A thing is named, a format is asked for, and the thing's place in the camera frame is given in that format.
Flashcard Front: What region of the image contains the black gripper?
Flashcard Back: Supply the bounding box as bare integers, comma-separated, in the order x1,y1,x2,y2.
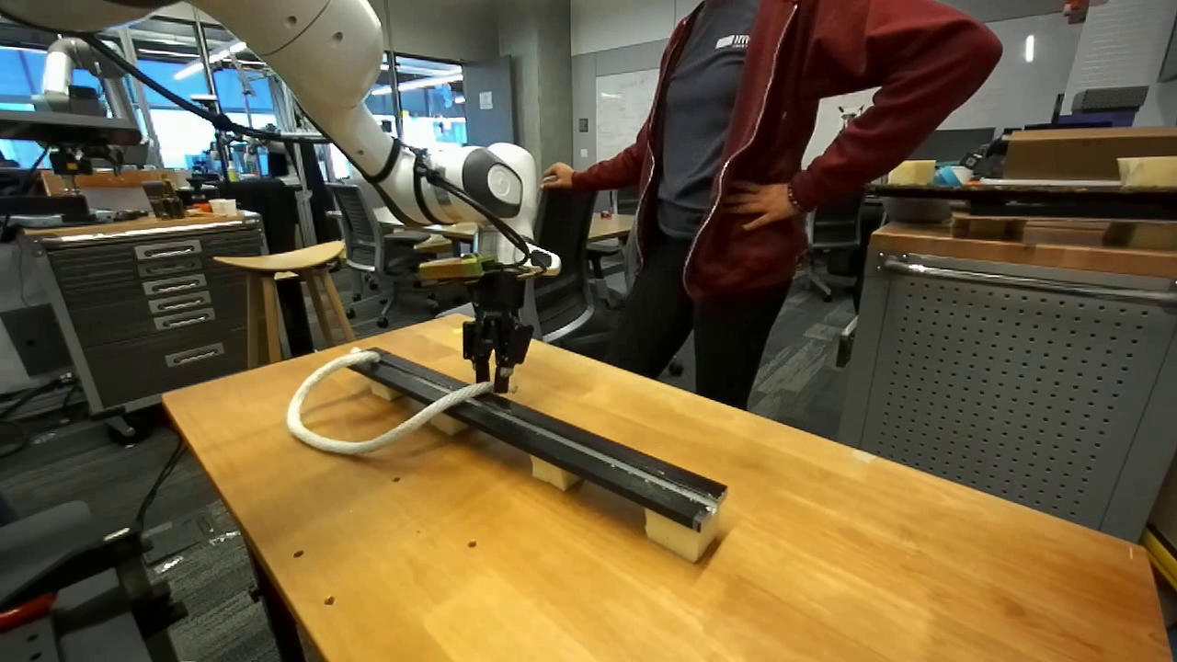
458,270,536,398

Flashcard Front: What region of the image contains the white rope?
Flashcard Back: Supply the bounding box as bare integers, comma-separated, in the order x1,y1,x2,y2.
284,346,499,460

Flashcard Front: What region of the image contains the person's left hand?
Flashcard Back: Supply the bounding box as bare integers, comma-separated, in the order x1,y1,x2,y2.
721,178,807,234

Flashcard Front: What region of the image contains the dark office chair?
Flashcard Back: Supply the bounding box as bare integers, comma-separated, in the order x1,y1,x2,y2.
798,192,875,301
527,183,608,346

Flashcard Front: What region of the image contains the wooden stool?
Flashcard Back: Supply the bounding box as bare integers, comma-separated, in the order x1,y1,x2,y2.
212,234,360,366

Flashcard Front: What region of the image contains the grey drawer cabinet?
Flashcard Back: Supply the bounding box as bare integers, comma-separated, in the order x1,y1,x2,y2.
27,208,273,420

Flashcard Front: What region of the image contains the person in red jacket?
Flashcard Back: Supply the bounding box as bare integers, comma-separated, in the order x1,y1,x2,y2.
554,0,1008,412

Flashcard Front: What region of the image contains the black tripod stand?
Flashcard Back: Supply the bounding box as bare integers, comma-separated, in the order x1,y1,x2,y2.
67,517,207,662

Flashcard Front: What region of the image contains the yellow foam block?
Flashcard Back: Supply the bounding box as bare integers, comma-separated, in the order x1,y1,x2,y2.
883,154,939,192

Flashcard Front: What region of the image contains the metal shelving rack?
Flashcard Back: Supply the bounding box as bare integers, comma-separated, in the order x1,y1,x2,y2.
0,0,169,213

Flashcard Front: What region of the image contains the grey perforated metal cabinet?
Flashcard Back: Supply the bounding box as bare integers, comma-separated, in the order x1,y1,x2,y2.
835,216,1177,544

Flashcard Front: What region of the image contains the brown wooden box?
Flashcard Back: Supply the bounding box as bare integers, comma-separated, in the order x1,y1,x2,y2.
1000,122,1177,183

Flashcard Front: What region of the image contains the light wooden block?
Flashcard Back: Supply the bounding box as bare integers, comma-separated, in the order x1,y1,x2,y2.
1113,151,1177,192

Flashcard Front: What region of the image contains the black grooved rail on blocks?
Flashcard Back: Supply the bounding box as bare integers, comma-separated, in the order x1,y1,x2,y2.
346,346,731,565

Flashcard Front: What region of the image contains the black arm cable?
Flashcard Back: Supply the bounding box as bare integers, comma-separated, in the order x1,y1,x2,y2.
77,33,561,276

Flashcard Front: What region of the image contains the red clamp handle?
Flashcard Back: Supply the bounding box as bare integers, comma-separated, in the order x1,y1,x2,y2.
0,590,64,636

